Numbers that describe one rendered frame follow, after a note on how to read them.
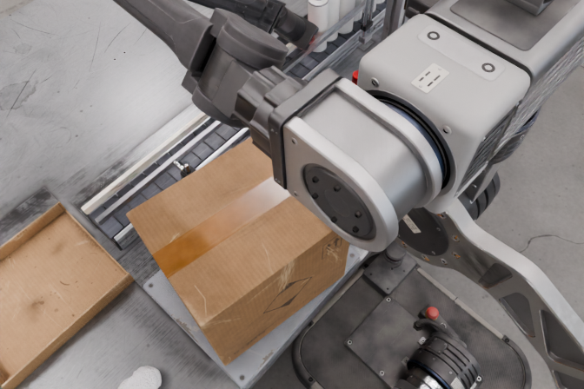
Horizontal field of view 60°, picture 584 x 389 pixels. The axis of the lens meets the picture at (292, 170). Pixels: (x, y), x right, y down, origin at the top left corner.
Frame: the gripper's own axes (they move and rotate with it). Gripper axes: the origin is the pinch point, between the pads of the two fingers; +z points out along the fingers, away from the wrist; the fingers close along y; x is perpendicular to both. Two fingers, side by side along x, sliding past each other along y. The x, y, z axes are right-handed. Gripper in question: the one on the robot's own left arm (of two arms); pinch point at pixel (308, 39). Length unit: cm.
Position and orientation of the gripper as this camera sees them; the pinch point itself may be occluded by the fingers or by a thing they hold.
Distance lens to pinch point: 137.1
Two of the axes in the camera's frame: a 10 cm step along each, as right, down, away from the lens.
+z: 4.1, 0.4, 9.1
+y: -7.5, -5.5, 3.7
